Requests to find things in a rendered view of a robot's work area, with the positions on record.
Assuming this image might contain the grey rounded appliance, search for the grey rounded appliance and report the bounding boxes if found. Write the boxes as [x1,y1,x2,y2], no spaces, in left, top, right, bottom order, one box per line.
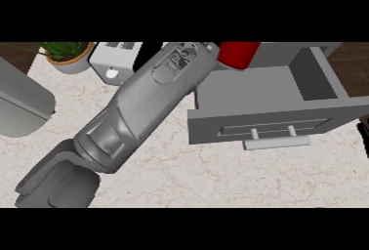
[0,57,57,139]

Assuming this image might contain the grey drawer front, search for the grey drawer front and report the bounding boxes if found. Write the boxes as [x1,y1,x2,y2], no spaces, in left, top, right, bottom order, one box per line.
[186,97,369,146]

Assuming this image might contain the red can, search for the red can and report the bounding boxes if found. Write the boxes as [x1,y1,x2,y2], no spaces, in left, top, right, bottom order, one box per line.
[215,41,262,71]

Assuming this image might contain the pale drawer handle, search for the pale drawer handle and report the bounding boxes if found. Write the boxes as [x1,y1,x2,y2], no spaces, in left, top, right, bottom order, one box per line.
[242,124,312,151]

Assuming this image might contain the green plant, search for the green plant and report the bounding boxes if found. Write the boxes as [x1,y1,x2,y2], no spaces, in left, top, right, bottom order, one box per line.
[0,41,87,62]

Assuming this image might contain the pale plant pot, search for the pale plant pot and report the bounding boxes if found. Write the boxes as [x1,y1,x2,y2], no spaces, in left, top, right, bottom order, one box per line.
[44,42,95,75]

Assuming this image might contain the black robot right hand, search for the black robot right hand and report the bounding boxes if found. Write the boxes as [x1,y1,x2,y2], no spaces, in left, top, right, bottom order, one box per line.
[355,118,369,145]

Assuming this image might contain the grey cabinet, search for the grey cabinet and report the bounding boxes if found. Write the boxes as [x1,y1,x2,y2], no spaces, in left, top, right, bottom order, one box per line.
[249,41,342,68]

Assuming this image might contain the grey open drawer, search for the grey open drawer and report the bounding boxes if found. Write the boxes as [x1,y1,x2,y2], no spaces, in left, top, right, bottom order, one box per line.
[193,46,352,113]

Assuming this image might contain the white box appliance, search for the white box appliance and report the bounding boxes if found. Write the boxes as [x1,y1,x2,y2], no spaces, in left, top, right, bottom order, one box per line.
[88,41,144,87]

